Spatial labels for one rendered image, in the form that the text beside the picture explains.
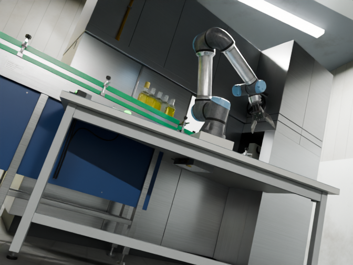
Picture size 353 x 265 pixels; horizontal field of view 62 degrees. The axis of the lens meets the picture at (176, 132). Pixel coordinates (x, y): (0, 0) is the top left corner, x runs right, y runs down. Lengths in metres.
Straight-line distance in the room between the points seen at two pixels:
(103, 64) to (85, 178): 0.83
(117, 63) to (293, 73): 1.58
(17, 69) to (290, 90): 2.14
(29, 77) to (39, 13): 3.50
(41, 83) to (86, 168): 0.52
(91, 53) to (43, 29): 2.92
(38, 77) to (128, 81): 0.73
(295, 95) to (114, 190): 1.83
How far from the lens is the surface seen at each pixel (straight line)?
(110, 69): 2.19
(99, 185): 1.79
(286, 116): 2.75
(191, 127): 2.43
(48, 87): 1.72
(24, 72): 1.72
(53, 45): 4.92
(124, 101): 1.86
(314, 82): 3.19
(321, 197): 1.92
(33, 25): 5.09
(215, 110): 1.63
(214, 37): 1.76
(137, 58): 2.28
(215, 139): 1.56
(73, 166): 1.74
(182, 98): 2.40
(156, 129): 1.46
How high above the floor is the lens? 0.36
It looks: 15 degrees up
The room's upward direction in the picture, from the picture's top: 16 degrees clockwise
